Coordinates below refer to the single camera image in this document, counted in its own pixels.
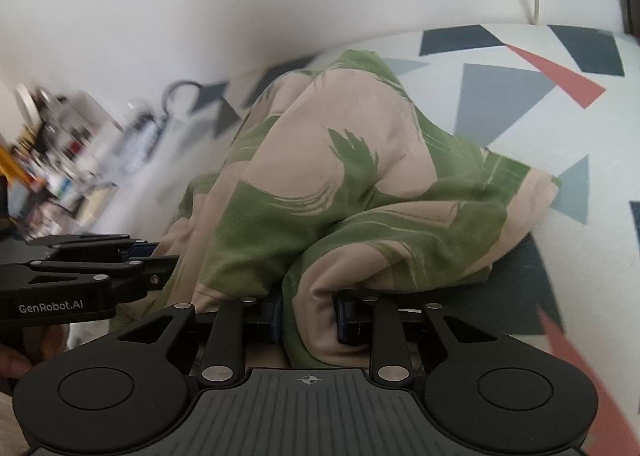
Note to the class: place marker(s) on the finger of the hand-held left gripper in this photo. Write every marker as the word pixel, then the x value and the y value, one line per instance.
pixel 135 273
pixel 90 248

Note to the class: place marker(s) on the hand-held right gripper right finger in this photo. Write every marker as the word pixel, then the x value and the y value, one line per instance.
pixel 345 321

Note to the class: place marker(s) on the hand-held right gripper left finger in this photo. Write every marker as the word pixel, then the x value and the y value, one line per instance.
pixel 272 318

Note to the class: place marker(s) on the beige green leaf print shirt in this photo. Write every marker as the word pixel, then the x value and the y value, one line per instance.
pixel 350 136

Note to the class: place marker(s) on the person's left hand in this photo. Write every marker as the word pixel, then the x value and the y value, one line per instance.
pixel 15 361

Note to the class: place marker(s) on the white storage box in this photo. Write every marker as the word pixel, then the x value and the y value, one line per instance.
pixel 75 136

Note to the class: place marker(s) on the geometric print mat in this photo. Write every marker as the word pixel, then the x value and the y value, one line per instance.
pixel 500 86

